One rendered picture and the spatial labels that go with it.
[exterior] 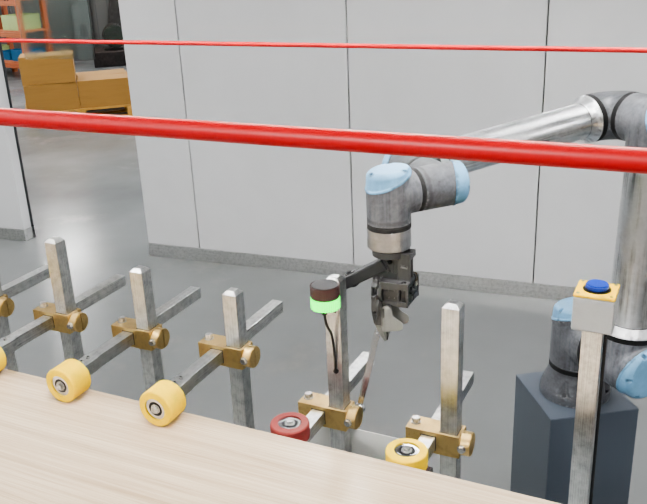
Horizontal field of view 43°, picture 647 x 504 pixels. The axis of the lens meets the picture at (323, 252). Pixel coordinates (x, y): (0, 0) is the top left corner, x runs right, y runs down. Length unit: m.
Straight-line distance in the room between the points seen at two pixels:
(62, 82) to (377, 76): 5.88
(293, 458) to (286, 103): 3.14
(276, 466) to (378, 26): 3.04
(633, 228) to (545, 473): 0.75
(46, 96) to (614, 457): 8.17
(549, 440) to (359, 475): 0.89
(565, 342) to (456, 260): 2.24
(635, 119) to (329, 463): 1.03
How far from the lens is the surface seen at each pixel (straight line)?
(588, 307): 1.49
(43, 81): 9.69
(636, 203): 2.02
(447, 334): 1.60
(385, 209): 1.60
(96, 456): 1.67
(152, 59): 4.87
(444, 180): 1.65
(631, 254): 2.06
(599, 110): 2.03
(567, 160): 0.26
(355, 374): 1.93
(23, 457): 1.72
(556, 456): 2.36
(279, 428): 1.66
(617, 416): 2.37
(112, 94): 9.73
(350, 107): 4.38
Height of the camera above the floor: 1.81
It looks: 21 degrees down
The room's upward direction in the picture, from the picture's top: 3 degrees counter-clockwise
